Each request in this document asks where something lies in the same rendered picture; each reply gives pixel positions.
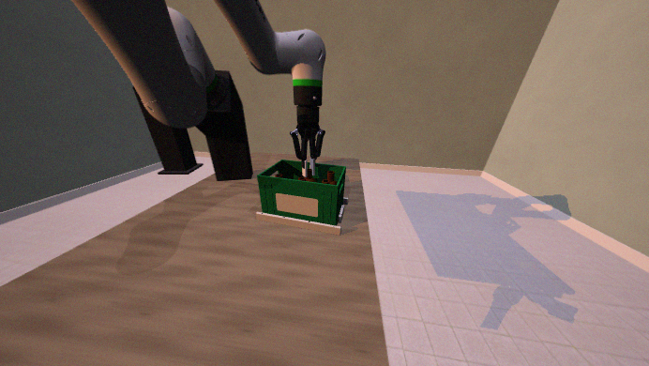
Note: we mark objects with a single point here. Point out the green plastic crate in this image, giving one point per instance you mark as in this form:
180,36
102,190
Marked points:
303,200

